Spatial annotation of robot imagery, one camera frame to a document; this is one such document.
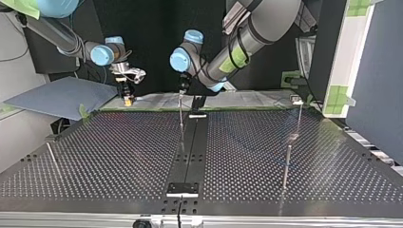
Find black cable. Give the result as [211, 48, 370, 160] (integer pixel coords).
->
[226, 27, 255, 70]

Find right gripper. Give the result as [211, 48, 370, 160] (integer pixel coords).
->
[115, 77, 136, 107]

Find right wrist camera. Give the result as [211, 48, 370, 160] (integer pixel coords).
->
[108, 61, 147, 86]

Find metal post with orange clip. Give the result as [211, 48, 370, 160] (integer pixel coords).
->
[178, 92, 185, 132]

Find grey board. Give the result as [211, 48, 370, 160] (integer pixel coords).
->
[3, 75, 119, 122]

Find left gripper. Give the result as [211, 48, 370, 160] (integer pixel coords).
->
[177, 72, 193, 95]

